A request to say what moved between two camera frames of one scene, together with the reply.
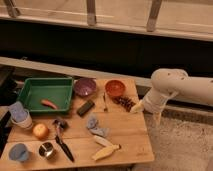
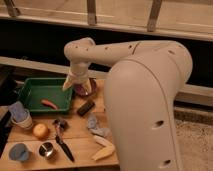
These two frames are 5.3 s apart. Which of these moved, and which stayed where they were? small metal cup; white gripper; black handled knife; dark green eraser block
Moved: white gripper
Stayed: small metal cup; dark green eraser block; black handled knife
